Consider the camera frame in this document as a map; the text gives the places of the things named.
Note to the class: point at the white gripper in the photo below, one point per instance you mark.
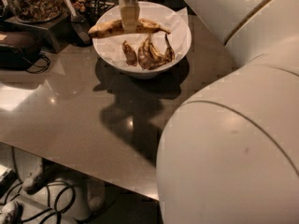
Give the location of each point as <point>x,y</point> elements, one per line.
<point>130,16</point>

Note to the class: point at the spotted yellow banana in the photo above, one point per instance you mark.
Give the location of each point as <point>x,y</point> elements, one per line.
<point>114,28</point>

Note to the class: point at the white robot base leg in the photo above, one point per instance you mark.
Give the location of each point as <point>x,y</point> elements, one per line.
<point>42,192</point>

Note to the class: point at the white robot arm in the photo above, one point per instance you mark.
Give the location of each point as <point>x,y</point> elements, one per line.
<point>230,153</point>

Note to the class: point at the white ceramic bowl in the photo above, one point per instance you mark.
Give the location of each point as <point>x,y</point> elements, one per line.
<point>141,72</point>

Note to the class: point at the brown overripe banana bunch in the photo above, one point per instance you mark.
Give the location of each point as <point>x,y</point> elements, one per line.
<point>149,57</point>

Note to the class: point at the white paper napkin liner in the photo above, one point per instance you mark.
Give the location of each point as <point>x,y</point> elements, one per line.
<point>177,31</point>

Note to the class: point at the dark metal tray stand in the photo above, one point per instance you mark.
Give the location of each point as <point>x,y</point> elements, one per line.
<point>54,34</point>

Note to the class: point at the glass jar of nuts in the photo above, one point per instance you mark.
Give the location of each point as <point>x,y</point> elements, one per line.
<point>36,11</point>

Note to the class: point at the black wire basket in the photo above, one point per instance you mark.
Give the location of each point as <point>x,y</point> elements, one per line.
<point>96,8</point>

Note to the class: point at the metal scoop with handle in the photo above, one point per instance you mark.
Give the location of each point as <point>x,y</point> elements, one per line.
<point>79,24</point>

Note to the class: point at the black appliance with cord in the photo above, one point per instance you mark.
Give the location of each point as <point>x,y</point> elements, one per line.
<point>21,51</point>

